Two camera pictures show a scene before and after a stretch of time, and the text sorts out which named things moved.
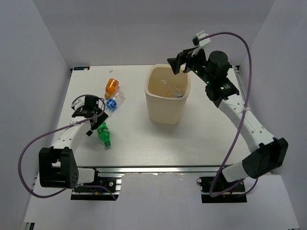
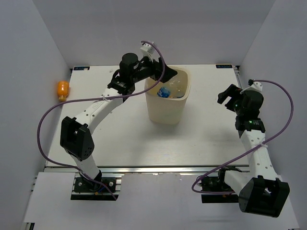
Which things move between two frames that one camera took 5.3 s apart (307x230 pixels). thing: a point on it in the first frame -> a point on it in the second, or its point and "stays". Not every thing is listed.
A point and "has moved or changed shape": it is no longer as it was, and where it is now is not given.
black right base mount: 237,194 stays
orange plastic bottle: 111,86 has moved or changed shape
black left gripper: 100,119 -> 156,67
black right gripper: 185,57 -> 233,92
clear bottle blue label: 112,103 has moved or changed shape
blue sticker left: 81,68 stays
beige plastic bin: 166,93 stays
